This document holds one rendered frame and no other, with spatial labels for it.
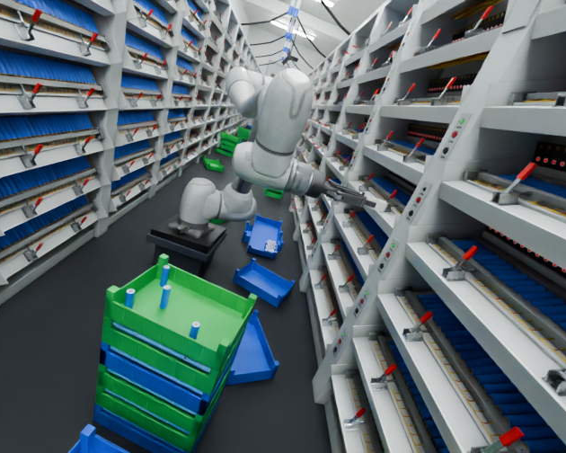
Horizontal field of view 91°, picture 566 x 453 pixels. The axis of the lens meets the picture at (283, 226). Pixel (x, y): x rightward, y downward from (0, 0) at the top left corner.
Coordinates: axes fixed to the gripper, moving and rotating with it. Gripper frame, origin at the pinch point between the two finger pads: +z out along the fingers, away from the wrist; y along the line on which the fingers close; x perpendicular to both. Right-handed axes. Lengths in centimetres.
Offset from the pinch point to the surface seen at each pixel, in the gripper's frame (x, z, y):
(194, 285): -37, -42, 8
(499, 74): 38.4, 12.0, 3.0
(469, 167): 17.6, 16.9, 4.4
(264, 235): -72, -15, -111
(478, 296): -5.0, 16.1, 29.0
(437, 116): 28.4, 13.1, -15.4
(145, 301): -40, -52, 16
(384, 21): 82, 15, -136
